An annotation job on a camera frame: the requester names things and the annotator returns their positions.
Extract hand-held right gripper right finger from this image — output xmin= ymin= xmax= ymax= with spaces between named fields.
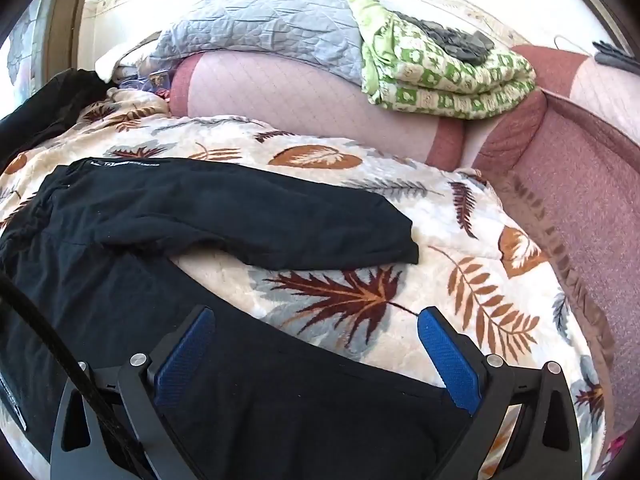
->
xmin=417 ymin=306 xmax=586 ymax=480

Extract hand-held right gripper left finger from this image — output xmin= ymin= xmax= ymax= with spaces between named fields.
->
xmin=50 ymin=305 xmax=217 ymax=480

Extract black pants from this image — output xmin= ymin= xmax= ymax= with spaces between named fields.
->
xmin=0 ymin=157 xmax=481 ymax=480

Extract leaf print fleece blanket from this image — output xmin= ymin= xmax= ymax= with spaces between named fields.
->
xmin=0 ymin=87 xmax=608 ymax=480

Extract colourful printed cloth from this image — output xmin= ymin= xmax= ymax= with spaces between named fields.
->
xmin=112 ymin=67 xmax=173 ymax=103

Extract black cloth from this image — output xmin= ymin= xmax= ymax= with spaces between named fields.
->
xmin=0 ymin=67 xmax=121 ymax=161

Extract green patterned blanket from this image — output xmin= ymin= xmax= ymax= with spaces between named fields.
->
xmin=346 ymin=0 xmax=538 ymax=121

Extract white pillow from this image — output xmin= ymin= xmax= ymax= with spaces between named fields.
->
xmin=95 ymin=42 xmax=151 ymax=83

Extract dark grey gloves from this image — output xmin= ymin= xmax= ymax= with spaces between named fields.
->
xmin=395 ymin=10 xmax=493 ymax=67

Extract dark grey object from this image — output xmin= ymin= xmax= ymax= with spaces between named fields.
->
xmin=592 ymin=40 xmax=633 ymax=67

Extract grey quilted blanket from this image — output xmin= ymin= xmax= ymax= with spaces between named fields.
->
xmin=117 ymin=0 xmax=368 ymax=93

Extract black cable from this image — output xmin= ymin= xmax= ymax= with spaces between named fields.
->
xmin=0 ymin=272 xmax=156 ymax=480

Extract wooden door frame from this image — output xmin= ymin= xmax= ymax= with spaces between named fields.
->
xmin=47 ymin=0 xmax=96 ymax=71

